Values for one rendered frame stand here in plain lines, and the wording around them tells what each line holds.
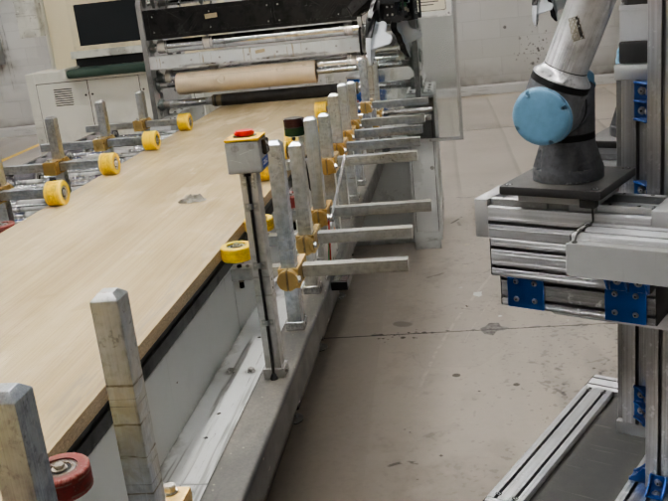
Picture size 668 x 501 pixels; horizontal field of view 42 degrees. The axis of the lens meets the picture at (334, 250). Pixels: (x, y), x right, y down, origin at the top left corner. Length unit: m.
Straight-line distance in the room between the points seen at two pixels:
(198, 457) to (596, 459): 1.15
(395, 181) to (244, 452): 3.51
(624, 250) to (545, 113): 0.30
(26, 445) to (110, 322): 0.25
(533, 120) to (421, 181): 3.14
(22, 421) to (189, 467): 0.93
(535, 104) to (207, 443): 0.94
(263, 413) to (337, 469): 1.16
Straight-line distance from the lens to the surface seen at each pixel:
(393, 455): 2.91
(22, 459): 0.86
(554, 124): 1.72
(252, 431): 1.66
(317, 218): 2.49
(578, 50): 1.71
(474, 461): 2.85
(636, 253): 1.74
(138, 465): 1.13
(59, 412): 1.42
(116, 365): 1.07
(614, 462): 2.46
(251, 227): 1.75
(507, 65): 11.06
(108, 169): 3.28
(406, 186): 4.97
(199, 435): 1.86
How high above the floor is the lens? 1.49
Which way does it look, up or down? 17 degrees down
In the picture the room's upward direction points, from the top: 6 degrees counter-clockwise
